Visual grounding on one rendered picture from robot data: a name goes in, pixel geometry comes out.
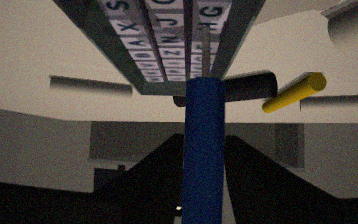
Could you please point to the dark blue stylus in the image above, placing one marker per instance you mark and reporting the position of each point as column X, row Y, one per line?
column 203, row 171

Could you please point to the black cylinder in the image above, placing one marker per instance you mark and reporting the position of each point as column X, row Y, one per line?
column 246, row 88

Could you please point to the grey keyboard with keys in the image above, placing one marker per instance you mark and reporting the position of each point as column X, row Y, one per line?
column 156, row 45

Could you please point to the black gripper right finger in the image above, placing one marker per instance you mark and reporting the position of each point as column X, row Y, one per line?
column 264, row 192

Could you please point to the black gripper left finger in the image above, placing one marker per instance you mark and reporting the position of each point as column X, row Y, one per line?
column 147, row 193

